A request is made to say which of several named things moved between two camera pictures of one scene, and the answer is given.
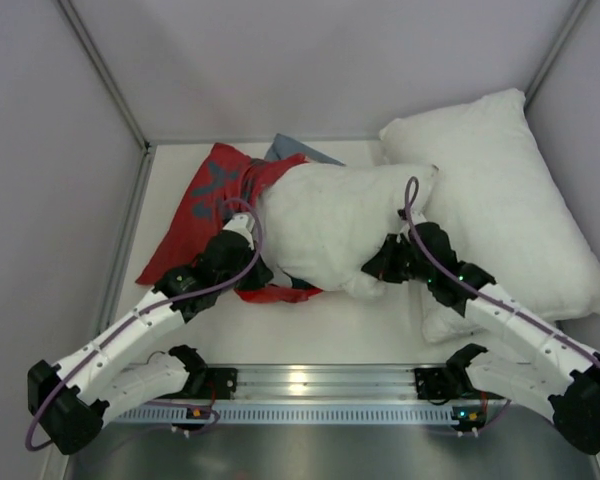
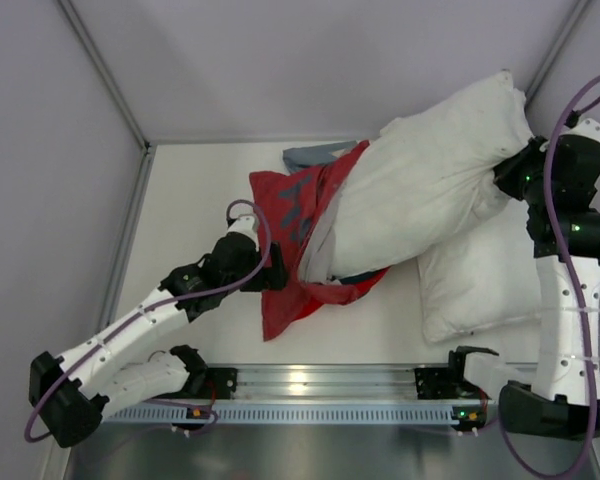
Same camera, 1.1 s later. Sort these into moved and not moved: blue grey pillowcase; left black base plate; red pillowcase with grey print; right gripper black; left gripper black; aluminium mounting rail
Moved: right gripper black; red pillowcase with grey print; blue grey pillowcase
Not moved: aluminium mounting rail; left gripper black; left black base plate
